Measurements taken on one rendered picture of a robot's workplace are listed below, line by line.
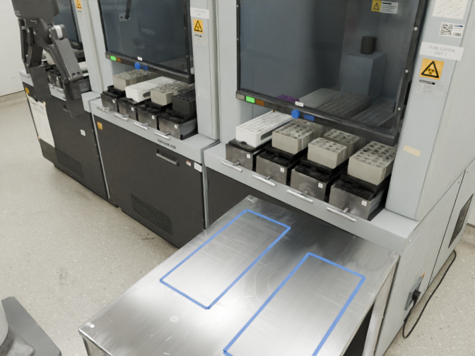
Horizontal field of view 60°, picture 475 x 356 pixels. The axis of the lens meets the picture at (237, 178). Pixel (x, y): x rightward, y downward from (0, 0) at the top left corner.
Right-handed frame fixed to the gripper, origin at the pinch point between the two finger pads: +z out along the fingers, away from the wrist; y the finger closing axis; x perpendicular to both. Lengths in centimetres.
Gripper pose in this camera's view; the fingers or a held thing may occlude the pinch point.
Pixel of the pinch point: (59, 101)
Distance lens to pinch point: 92.8
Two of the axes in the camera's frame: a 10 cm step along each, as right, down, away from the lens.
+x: 6.7, -3.9, 6.3
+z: 0.1, 8.6, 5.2
